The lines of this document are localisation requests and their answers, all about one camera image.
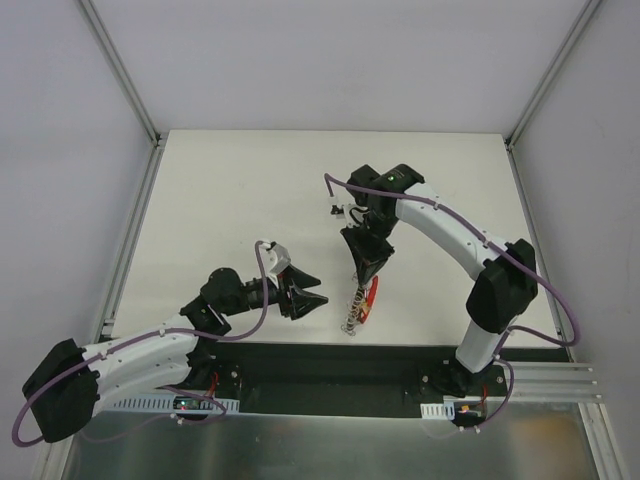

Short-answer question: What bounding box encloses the red handled key organizer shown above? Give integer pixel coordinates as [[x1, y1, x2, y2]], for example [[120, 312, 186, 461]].
[[341, 276, 379, 336]]

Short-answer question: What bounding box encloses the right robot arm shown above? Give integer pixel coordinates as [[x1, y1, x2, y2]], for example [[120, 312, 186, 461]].
[[341, 164, 538, 398]]

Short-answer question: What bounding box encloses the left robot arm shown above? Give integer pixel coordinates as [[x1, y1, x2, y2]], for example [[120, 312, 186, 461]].
[[18, 266, 329, 443]]

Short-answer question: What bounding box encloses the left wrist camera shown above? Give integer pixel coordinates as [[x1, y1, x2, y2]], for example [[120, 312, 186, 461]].
[[259, 240, 291, 278]]

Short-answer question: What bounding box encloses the right white cable duct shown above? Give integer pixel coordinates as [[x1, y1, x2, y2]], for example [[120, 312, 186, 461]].
[[420, 402, 455, 421]]

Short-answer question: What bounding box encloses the white cable duct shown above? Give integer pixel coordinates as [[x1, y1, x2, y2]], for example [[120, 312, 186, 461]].
[[107, 393, 240, 415], [420, 402, 455, 421]]

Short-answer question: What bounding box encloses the left white cable duct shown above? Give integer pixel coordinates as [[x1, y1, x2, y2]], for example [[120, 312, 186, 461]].
[[107, 393, 240, 415]]

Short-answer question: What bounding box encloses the right aluminium frame post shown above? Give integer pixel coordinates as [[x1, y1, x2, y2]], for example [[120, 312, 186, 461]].
[[504, 0, 605, 152]]

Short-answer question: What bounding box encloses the aluminium frame post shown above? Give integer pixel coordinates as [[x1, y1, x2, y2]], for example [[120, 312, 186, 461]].
[[504, 0, 605, 152], [75, 0, 161, 147]]

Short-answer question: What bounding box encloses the left aluminium frame post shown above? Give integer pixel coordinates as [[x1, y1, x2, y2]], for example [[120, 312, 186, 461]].
[[75, 0, 161, 147]]

